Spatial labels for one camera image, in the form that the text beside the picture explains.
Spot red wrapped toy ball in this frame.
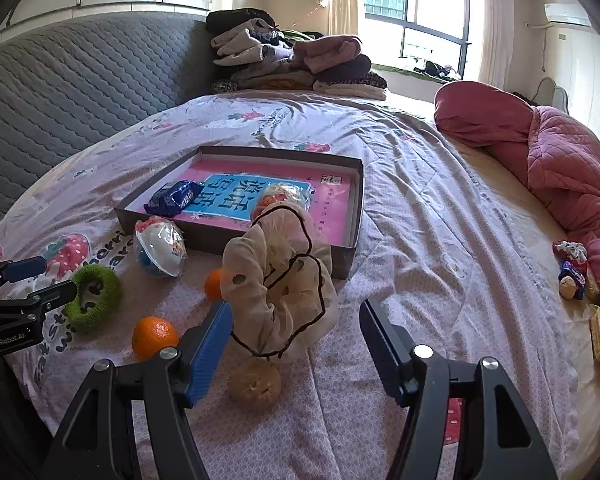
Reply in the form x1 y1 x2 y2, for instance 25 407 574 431
250 182 314 223

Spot blue snack packet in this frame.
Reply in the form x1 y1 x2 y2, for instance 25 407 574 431
144 180 203 217

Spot white blue wrapped toy egg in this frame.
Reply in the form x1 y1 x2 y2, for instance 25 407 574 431
134 216 187 278

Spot white air conditioner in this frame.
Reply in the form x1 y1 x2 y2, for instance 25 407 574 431
544 2 593 28

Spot grey cardboard box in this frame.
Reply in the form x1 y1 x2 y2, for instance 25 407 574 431
114 145 365 281

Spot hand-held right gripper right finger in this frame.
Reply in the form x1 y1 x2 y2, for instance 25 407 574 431
358 298 561 480

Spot small penguin toy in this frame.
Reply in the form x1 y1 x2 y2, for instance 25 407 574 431
552 240 588 263

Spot white sheer curtain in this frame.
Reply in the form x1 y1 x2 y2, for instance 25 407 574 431
480 0 516 91

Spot orange tangerine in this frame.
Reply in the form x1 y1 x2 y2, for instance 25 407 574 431
131 316 181 362
204 268 228 303

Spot pink pillow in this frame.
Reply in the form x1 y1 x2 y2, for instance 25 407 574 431
434 81 536 148

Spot pile of folded clothes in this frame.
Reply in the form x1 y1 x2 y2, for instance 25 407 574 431
205 7 388 101

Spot pink quilted blanket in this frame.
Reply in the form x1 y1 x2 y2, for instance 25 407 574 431
527 105 600 356

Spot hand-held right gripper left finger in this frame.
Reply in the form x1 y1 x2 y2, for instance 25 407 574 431
42 300 234 480

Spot grey quilted headboard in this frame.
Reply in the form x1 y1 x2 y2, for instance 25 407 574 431
0 11 216 241

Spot dark clothes on windowsill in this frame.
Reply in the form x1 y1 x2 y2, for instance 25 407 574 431
412 61 461 81

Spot beige black-trimmed scrunchie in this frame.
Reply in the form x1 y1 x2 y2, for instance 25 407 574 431
221 203 339 362

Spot green fuzzy scrunchie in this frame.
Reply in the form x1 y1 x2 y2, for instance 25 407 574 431
62 265 124 333

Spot small blue wrapped toy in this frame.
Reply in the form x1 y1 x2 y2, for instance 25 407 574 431
559 261 587 286

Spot brown walnut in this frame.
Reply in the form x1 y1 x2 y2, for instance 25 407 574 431
228 360 282 403

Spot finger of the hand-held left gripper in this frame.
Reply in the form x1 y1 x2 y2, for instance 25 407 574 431
0 280 79 322
0 256 48 297

